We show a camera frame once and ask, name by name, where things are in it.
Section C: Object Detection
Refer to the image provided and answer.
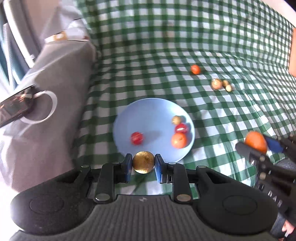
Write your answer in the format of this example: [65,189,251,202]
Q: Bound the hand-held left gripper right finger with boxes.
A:
[154,153,223,202]

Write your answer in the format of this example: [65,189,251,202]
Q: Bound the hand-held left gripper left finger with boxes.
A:
[69,153,133,204]

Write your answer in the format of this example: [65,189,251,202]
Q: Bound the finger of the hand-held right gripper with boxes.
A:
[264,134,296,154]
[235,142,270,164]

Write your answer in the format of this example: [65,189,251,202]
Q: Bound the small red fruit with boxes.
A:
[175,123,188,134]
[131,132,144,146]

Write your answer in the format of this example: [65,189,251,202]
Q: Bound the large orange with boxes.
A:
[171,132,187,149]

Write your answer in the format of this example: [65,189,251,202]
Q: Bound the light blue plate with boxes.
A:
[112,98,196,164]

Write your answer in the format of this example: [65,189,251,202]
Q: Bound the person's right hand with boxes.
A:
[282,219,296,239]

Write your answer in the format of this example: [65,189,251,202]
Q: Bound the brown round fruit on cloth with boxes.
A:
[211,78,223,90]

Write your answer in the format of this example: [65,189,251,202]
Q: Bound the orange-brown board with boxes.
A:
[289,25,296,77]

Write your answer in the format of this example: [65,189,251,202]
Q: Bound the green checked cloth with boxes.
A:
[69,0,296,202]

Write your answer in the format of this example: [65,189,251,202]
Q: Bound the black smartphone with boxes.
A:
[0,84,36,128]

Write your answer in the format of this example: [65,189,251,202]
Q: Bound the white printed pillow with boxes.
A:
[39,0,91,44]

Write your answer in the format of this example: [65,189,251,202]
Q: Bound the grey pillow with ring print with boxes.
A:
[0,35,97,194]

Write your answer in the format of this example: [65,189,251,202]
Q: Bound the white window frame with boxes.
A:
[3,0,40,69]

